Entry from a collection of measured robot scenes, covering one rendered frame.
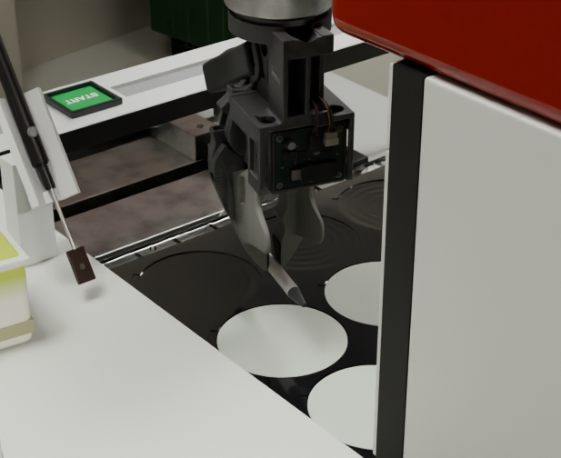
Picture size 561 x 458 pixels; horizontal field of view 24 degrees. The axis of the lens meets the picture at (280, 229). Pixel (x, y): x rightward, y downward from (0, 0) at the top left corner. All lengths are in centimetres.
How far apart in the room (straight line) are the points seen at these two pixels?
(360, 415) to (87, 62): 311
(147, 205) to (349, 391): 37
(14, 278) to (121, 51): 319
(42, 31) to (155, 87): 266
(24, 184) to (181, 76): 43
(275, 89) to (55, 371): 24
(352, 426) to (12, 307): 25
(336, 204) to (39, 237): 32
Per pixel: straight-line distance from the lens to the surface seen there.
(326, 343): 101
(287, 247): 101
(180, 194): 127
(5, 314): 89
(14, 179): 96
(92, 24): 409
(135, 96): 128
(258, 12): 88
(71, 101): 127
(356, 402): 95
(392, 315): 72
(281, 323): 103
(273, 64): 89
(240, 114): 92
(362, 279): 109
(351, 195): 122
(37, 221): 98
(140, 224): 122
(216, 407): 83
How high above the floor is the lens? 146
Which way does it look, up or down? 29 degrees down
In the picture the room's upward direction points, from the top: straight up
